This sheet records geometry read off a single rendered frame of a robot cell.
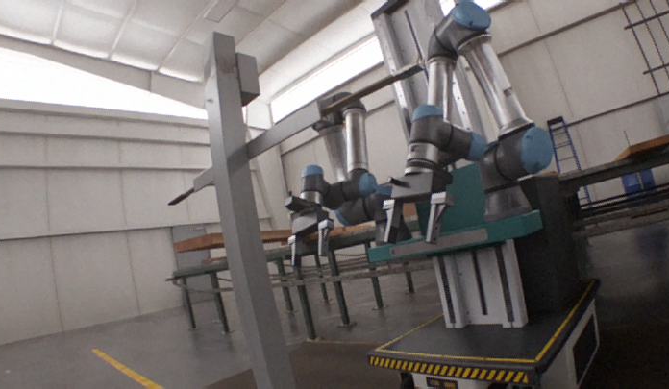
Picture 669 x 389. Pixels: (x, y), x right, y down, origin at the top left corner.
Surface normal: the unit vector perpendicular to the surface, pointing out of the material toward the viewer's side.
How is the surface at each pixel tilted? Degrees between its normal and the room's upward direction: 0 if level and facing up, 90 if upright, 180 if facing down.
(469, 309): 90
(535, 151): 97
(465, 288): 90
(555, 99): 90
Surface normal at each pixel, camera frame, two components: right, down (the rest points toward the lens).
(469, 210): -0.75, 0.07
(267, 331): 0.76, -0.24
